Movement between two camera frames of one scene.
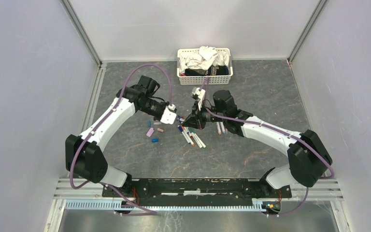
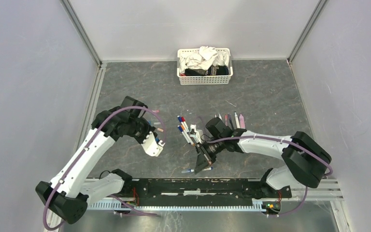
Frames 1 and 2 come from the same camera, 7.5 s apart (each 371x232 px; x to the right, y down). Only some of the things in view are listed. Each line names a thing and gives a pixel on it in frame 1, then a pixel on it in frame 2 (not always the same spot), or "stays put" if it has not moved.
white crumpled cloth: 203,59 stays put
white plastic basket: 193,80 stays put
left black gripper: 163,105 -> 149,128
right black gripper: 197,121 -> 202,161
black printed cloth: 217,70 stays put
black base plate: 165,192 stays put
